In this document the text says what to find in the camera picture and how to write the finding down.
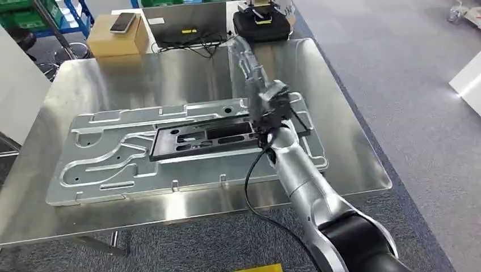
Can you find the cardboard box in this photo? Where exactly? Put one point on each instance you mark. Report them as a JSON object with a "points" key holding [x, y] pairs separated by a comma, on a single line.
{"points": [[116, 43]]}

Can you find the black stool seat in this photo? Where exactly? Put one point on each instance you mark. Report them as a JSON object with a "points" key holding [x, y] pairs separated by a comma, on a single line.
{"points": [[22, 41]]}

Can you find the chrome stool base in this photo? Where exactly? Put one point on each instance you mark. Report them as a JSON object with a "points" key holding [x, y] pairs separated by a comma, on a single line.
{"points": [[65, 56]]}

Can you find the silver laptop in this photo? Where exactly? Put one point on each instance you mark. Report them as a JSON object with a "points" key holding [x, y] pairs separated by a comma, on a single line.
{"points": [[184, 18]]}

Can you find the white panel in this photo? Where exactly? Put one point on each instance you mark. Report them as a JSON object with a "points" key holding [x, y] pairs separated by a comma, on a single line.
{"points": [[19, 86]]}

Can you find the grey wheeled equipment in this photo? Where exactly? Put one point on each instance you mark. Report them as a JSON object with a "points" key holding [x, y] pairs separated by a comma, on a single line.
{"points": [[464, 11]]}

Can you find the smartphone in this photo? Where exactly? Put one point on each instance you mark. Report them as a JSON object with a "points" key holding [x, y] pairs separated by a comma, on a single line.
{"points": [[123, 22]]}

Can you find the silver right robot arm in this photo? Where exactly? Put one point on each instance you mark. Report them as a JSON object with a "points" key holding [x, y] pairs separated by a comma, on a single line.
{"points": [[312, 187]]}

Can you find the grey device with yellow label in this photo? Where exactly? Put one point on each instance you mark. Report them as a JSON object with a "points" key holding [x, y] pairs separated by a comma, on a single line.
{"points": [[259, 11]]}

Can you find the dark wrist camera box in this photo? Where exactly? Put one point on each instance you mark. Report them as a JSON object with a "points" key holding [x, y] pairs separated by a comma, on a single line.
{"points": [[276, 105]]}

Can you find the black carrying case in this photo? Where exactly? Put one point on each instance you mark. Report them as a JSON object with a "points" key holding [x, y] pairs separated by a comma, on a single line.
{"points": [[261, 30]]}

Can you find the blue storage rack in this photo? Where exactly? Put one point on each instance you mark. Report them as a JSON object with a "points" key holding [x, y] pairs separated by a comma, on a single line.
{"points": [[77, 20]]}

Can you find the white board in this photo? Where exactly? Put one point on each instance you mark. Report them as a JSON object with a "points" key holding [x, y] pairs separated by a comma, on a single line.
{"points": [[469, 86]]}

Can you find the green plastic crate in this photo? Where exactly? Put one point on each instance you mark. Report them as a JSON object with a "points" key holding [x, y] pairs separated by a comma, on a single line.
{"points": [[161, 3], [22, 17]]}

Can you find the steel table leg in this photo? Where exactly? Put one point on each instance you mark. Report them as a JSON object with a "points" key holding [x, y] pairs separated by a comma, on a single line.
{"points": [[101, 244]]}

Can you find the large machined metal plate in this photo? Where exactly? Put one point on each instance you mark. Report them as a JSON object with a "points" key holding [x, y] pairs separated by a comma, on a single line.
{"points": [[112, 165]]}

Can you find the black slotted tray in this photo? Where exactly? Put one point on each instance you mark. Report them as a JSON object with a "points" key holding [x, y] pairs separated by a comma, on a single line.
{"points": [[195, 140]]}

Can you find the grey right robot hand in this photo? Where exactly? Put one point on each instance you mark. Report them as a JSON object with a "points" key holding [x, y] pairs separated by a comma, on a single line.
{"points": [[252, 80]]}

